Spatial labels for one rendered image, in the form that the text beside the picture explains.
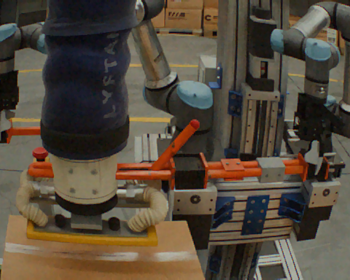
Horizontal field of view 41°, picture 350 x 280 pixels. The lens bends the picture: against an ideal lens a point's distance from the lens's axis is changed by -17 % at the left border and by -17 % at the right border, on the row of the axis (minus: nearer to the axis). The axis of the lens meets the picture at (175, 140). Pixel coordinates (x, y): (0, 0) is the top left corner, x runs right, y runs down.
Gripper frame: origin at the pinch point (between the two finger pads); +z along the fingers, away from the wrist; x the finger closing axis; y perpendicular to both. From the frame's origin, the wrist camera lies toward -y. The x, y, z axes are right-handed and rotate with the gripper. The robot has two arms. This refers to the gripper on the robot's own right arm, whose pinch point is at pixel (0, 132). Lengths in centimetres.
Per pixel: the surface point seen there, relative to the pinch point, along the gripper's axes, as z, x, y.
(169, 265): 28, -29, 51
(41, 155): 19.6, 24.4, 12.1
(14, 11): 72, 828, -157
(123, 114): -16, -31, 39
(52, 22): -40, -33, 21
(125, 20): -39, -33, 38
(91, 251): 28.1, -22.4, 29.8
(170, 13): 79, 674, 150
